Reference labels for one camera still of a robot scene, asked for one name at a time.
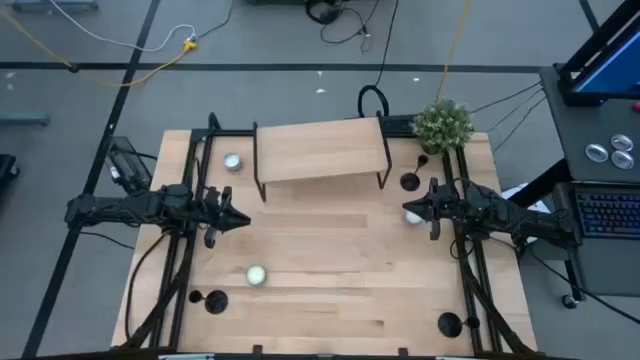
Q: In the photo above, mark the black keyboard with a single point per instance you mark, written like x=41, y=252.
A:
x=607, y=212

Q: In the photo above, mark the black floor object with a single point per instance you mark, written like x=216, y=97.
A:
x=6, y=167

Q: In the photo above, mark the black control box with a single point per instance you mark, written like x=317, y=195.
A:
x=125, y=165

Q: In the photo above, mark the purple patterned tin candle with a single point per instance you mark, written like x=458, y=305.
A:
x=412, y=219

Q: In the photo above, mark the silver tin candle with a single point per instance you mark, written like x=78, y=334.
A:
x=232, y=161

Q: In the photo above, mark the black wheeled stand leg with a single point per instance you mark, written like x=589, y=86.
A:
x=568, y=301

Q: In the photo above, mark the grey metal stand foot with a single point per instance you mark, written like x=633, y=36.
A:
x=50, y=5
x=25, y=118

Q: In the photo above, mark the green potted plant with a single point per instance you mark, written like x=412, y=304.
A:
x=442, y=125

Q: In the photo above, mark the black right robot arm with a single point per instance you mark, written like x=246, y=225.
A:
x=525, y=222

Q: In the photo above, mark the wooden shelf riser black legs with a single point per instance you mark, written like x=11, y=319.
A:
x=320, y=150

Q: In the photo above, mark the black side desk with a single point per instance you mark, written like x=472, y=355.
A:
x=575, y=125

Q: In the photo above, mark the black monitor blue screen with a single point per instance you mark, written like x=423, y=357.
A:
x=615, y=70

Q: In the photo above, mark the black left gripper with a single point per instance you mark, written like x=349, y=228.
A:
x=212, y=215

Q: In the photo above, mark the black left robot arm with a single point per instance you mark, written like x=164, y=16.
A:
x=140, y=207

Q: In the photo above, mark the cream wax tin candle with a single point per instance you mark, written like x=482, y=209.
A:
x=256, y=275

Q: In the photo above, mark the black front frame rail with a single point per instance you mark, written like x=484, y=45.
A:
x=350, y=357

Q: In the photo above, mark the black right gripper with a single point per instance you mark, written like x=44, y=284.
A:
x=445, y=207

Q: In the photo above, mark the white paper sheet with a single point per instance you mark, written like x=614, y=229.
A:
x=515, y=191

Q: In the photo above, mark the black candle stick holder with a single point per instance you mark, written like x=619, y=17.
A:
x=216, y=302
x=410, y=181
x=450, y=325

